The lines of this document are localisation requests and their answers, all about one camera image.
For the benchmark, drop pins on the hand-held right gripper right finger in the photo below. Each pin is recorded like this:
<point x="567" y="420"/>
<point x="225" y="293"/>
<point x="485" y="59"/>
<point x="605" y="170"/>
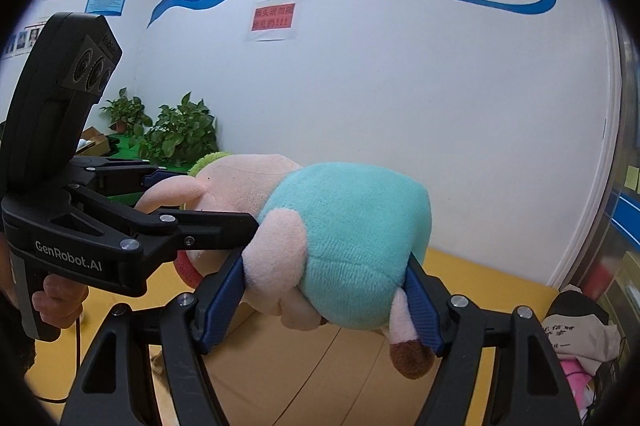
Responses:
<point x="420" y="312"/>

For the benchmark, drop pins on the pink plush toy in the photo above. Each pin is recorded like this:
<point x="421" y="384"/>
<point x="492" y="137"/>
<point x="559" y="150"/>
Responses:
<point x="575" y="383"/>

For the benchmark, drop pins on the small potted green plant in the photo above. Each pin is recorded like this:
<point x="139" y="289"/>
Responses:
<point x="125" y="111"/>

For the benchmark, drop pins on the cardboard box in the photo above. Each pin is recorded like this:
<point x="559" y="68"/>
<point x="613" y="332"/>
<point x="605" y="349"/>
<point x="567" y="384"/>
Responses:
<point x="310" y="381"/>

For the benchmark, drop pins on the green artificial turf stand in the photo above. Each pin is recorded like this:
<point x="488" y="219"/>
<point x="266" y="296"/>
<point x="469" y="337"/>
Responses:
<point x="127" y="152"/>

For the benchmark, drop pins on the large potted green plant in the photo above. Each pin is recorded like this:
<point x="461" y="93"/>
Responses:
<point x="182" y="131"/>

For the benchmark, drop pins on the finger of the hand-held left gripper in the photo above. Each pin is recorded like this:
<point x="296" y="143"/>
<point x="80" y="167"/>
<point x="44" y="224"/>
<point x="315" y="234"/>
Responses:
<point x="151" y="178"/>
<point x="200" y="228"/>

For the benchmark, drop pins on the white tote bag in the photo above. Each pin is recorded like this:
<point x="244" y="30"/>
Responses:
<point x="575" y="326"/>

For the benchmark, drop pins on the red paper wall sign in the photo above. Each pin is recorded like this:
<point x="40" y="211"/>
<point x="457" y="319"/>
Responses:
<point x="272" y="18"/>

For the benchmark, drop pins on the small brown carton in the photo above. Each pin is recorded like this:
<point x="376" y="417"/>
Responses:
<point x="92" y="142"/>

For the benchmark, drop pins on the plush pig toy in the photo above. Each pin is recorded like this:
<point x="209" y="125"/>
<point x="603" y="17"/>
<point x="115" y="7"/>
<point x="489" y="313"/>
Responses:
<point x="350" y="216"/>

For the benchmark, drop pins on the row of wall photos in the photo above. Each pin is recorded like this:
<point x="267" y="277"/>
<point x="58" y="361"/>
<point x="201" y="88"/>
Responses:
<point x="22" y="40"/>

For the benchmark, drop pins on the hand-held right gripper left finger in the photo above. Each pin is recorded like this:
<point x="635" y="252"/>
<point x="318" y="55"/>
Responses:
<point x="222" y="301"/>

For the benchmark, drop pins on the person's left hand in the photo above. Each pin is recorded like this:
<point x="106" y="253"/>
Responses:
<point x="55" y="303"/>

